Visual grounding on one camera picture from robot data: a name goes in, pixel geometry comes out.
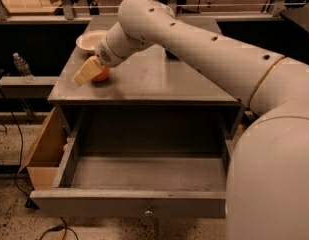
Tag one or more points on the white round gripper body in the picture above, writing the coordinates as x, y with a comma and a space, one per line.
104, 53

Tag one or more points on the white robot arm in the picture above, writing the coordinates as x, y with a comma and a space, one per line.
267, 189

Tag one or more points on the blue Pepsi can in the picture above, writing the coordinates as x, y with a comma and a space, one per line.
170, 55

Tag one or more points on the grey cabinet desk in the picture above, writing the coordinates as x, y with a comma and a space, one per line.
145, 76

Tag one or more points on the metal railing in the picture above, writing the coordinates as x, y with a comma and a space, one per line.
94, 7

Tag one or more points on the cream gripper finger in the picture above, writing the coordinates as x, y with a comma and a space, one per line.
90, 69

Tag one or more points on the white paper bowl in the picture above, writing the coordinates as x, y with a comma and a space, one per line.
87, 41

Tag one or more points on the brown cardboard box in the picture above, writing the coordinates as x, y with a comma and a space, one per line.
45, 153

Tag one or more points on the clear plastic water bottle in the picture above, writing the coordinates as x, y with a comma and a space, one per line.
23, 68

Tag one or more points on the orange fruit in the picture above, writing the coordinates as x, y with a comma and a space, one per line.
100, 74

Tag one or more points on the open grey top drawer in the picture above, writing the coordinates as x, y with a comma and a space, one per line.
138, 161

